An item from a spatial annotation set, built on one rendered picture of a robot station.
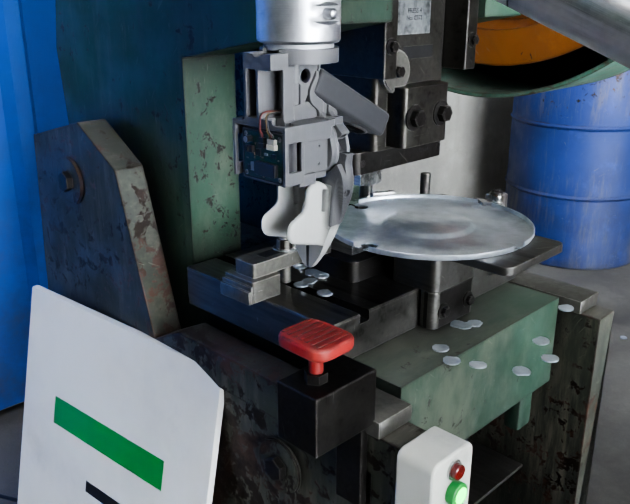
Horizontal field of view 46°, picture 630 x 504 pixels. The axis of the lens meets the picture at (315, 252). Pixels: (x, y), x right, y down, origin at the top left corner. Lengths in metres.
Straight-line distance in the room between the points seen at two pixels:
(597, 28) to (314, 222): 0.30
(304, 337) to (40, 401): 0.79
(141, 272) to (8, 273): 0.96
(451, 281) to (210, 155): 0.40
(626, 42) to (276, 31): 0.29
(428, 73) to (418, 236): 0.23
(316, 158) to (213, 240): 0.53
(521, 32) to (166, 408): 0.84
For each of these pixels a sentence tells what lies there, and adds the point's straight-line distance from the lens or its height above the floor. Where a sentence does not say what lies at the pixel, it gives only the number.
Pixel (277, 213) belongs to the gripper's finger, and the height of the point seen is 0.89.
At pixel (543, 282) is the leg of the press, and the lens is 1.28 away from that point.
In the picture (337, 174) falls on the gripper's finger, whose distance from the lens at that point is 0.69.
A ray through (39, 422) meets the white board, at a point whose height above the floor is 0.35.
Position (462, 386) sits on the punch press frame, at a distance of 1.04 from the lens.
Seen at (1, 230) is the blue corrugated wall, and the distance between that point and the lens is 2.07.
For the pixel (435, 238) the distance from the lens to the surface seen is 1.01.
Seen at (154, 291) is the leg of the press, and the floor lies 0.65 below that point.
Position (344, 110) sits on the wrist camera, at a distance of 0.72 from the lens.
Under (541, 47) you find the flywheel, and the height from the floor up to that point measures 1.01.
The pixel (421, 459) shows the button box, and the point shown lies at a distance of 0.83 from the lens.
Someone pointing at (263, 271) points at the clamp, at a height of 0.74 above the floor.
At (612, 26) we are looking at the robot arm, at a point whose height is 1.07.
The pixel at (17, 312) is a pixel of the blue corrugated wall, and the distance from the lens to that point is 2.15.
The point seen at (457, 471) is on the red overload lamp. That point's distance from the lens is 0.84.
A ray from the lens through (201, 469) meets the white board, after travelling 1.15.
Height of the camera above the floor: 1.10
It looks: 20 degrees down
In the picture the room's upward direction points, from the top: straight up
